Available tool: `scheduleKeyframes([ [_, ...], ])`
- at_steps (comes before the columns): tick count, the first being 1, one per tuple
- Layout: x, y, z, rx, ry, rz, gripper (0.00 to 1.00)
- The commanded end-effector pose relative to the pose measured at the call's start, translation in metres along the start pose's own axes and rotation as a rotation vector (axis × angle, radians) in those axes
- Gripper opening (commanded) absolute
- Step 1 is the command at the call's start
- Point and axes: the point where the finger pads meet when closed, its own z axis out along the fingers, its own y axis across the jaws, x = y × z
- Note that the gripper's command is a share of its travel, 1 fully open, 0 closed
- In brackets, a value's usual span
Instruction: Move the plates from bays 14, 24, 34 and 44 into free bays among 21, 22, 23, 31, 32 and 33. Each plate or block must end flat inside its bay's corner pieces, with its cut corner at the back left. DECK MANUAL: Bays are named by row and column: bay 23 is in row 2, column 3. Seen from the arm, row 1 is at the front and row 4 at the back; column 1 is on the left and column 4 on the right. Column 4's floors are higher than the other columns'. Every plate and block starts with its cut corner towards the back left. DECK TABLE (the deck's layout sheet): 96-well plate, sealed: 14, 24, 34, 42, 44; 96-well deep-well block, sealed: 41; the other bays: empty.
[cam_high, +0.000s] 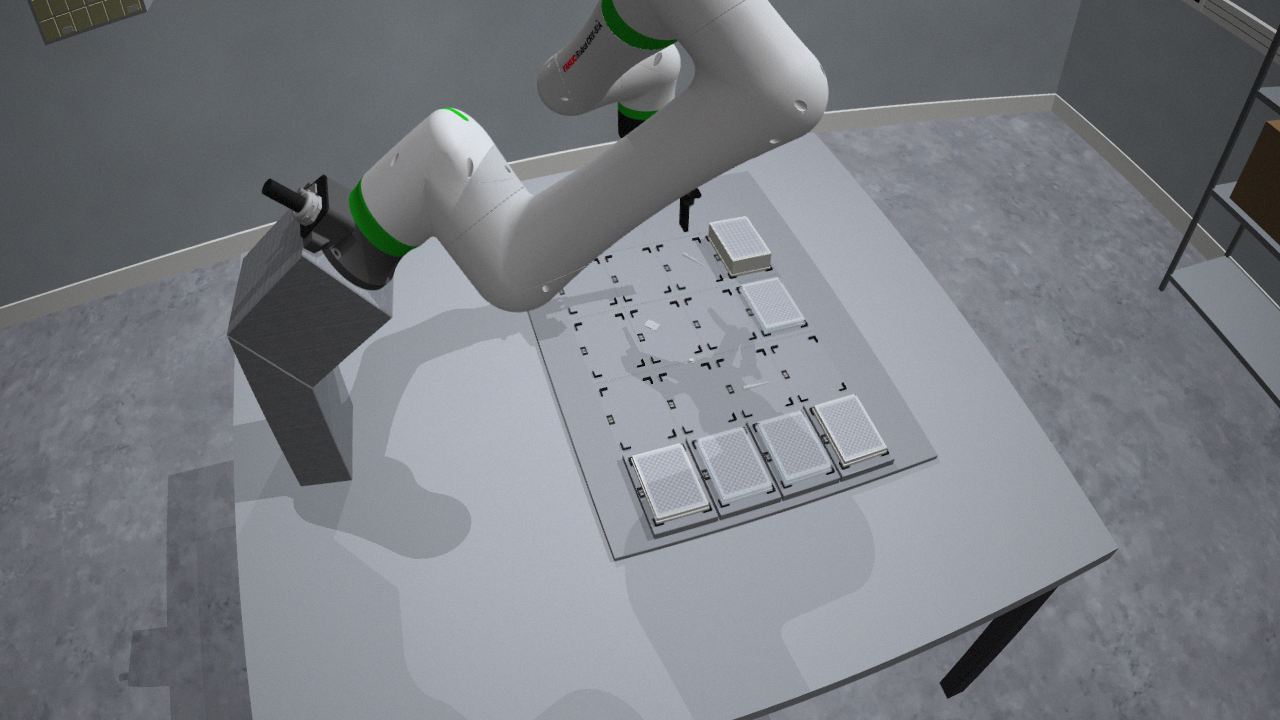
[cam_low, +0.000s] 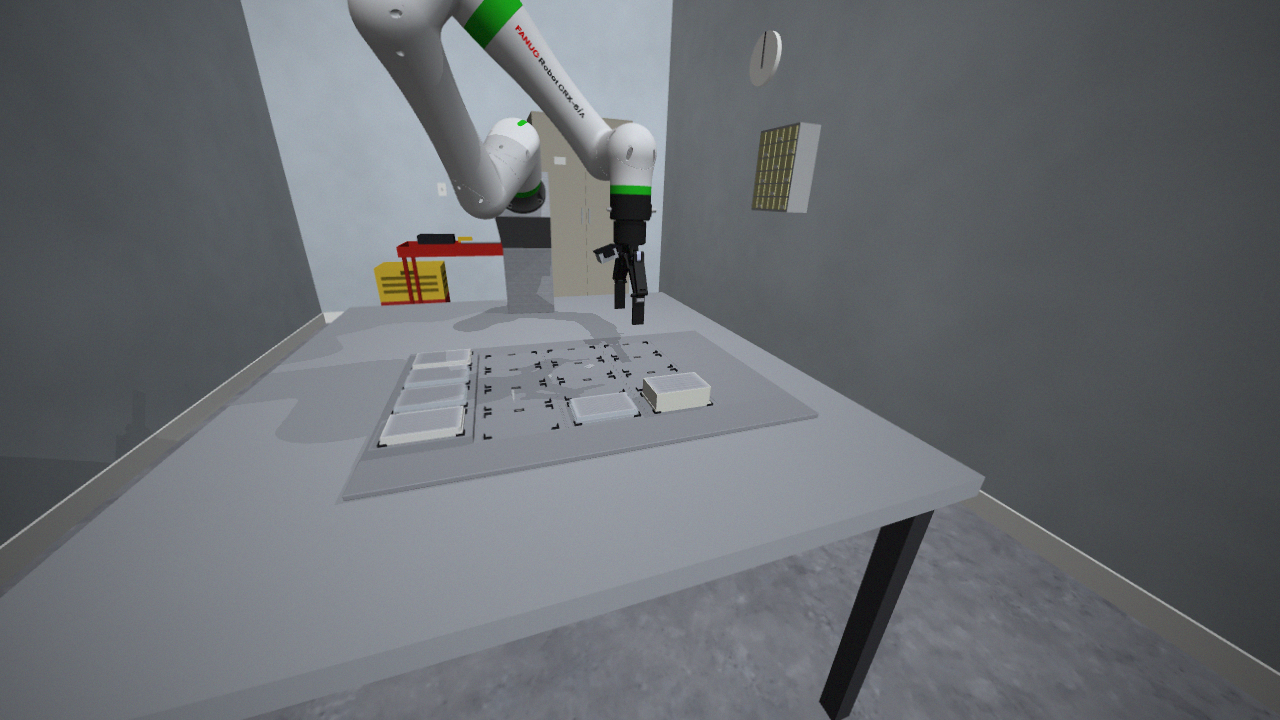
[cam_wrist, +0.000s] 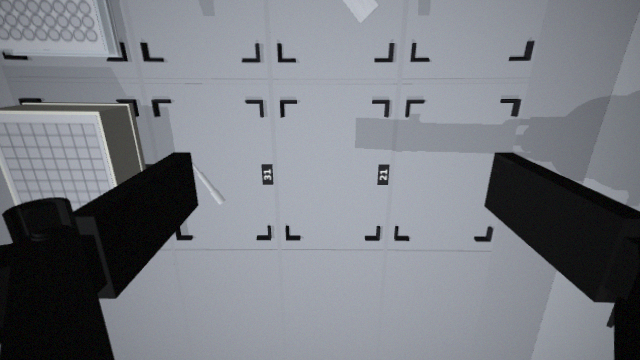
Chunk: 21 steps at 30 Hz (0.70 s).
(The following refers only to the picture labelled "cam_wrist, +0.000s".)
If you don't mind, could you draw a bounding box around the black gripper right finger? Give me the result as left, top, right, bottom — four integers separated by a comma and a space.
485, 152, 640, 360

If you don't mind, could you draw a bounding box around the grey deck plate with bays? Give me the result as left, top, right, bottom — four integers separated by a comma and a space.
0, 0, 640, 360

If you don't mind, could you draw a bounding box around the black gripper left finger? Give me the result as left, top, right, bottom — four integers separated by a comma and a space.
0, 152, 198, 360

